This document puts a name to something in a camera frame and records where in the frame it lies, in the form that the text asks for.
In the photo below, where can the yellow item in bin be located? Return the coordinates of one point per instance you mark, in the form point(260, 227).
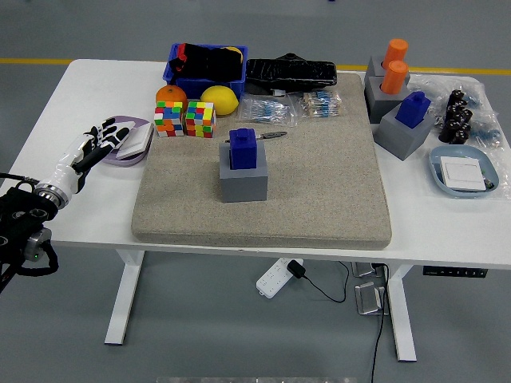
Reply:
point(233, 49)

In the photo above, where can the white table leg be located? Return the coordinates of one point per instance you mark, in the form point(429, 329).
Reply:
point(123, 295)
point(401, 319)

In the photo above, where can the clear bags of blue components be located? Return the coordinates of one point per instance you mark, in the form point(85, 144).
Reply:
point(487, 133)

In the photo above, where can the black table control panel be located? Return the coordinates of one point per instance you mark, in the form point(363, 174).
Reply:
point(455, 272)

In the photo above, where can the clear bag of blue resistors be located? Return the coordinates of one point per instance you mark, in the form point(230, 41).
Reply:
point(265, 109)

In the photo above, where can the metal floor bracket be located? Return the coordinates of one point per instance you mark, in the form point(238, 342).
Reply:
point(365, 269)
point(369, 299)

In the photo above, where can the orange fruit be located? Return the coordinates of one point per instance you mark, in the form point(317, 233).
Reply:
point(171, 95)

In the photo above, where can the small green circuit part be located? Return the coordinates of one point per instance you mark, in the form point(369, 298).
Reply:
point(489, 182)

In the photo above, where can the light blue tray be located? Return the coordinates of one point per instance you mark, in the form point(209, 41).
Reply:
point(437, 175)

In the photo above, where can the yellow lemon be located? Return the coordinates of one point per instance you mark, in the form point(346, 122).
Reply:
point(219, 99)

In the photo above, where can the grey round-hole holder block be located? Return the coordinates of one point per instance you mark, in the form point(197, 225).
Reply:
point(374, 68)
point(377, 103)

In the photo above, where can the orange cylinder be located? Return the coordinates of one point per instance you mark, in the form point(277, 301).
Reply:
point(396, 52)
point(394, 77)

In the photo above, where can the grey-brown table mat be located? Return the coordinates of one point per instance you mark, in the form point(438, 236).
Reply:
point(311, 191)

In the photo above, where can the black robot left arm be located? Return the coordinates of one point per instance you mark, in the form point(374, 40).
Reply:
point(20, 215)

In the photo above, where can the black cloth bundle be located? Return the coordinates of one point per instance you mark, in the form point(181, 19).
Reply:
point(207, 64)

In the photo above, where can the purple tray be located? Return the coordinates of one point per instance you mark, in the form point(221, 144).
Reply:
point(131, 160)

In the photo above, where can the clear bag of mixed resistors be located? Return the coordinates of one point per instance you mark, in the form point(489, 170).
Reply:
point(319, 103)

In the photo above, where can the black power adapter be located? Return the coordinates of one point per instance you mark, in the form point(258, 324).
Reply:
point(296, 268)

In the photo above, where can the black keyboard in plastic wrap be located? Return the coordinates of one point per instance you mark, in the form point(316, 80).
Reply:
point(287, 73)

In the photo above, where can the blue seal stamp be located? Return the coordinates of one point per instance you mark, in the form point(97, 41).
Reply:
point(243, 149)
point(413, 109)

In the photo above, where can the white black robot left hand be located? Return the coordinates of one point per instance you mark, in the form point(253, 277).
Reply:
point(70, 167)

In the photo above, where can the colourful puzzle cube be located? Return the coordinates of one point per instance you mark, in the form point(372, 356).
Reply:
point(167, 115)
point(199, 119)

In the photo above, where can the blue plastic bin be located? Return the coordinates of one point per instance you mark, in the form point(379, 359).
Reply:
point(207, 84)

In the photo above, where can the grey square seal holder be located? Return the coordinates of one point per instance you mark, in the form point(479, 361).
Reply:
point(243, 187)
point(395, 139)

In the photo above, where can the white power strip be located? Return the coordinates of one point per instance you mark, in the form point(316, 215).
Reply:
point(271, 279)

